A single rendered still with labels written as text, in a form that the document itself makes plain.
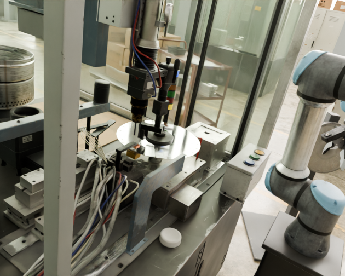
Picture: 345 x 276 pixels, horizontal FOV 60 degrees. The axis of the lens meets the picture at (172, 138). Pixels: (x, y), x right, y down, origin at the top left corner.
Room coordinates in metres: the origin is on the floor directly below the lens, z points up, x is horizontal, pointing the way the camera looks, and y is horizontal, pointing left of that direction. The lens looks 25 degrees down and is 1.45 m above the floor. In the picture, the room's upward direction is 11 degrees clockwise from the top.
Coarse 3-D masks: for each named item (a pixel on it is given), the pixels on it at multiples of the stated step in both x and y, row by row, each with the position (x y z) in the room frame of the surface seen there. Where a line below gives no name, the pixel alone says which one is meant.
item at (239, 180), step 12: (252, 144) 1.31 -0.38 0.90; (240, 156) 1.16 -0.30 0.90; (264, 156) 1.21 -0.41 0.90; (228, 168) 1.07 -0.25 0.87; (240, 168) 1.05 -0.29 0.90; (252, 168) 1.07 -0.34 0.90; (264, 168) 1.26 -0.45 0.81; (228, 180) 1.07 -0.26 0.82; (240, 180) 1.05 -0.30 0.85; (252, 180) 1.08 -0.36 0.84; (228, 192) 1.06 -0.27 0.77; (240, 192) 1.04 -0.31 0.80
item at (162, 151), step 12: (144, 120) 1.21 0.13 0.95; (120, 132) 1.05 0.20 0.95; (132, 132) 1.07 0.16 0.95; (168, 132) 1.14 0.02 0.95; (180, 132) 1.16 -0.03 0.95; (144, 144) 0.99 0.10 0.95; (156, 144) 1.01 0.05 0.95; (168, 144) 1.03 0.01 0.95; (180, 144) 1.05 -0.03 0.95; (192, 144) 1.07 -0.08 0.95; (156, 156) 0.92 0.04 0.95; (168, 156) 0.93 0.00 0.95
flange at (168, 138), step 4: (148, 132) 1.08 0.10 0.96; (152, 132) 1.08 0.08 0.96; (164, 132) 1.08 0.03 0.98; (148, 136) 1.04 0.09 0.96; (152, 136) 1.04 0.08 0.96; (156, 136) 1.05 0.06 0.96; (160, 136) 1.05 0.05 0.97; (164, 136) 1.06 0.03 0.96; (168, 136) 1.07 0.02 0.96; (172, 136) 1.08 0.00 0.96; (152, 140) 1.02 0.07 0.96; (156, 140) 1.02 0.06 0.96; (160, 140) 1.03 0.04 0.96; (164, 140) 1.03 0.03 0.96; (168, 140) 1.04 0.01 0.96; (172, 140) 1.06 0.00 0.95
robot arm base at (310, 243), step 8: (296, 224) 0.87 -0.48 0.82; (304, 224) 0.84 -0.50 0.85; (288, 232) 0.87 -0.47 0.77; (296, 232) 0.86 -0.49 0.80; (304, 232) 0.83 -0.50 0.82; (312, 232) 0.82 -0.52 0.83; (320, 232) 0.82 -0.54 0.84; (288, 240) 0.85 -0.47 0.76; (296, 240) 0.83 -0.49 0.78; (304, 240) 0.82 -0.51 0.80; (312, 240) 0.81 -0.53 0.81; (320, 240) 0.81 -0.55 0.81; (328, 240) 0.83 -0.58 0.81; (296, 248) 0.82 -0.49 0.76; (304, 248) 0.81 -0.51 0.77; (312, 248) 0.80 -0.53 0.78; (320, 248) 0.82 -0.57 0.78; (328, 248) 0.82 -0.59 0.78; (312, 256) 0.80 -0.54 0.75; (320, 256) 0.80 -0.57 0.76
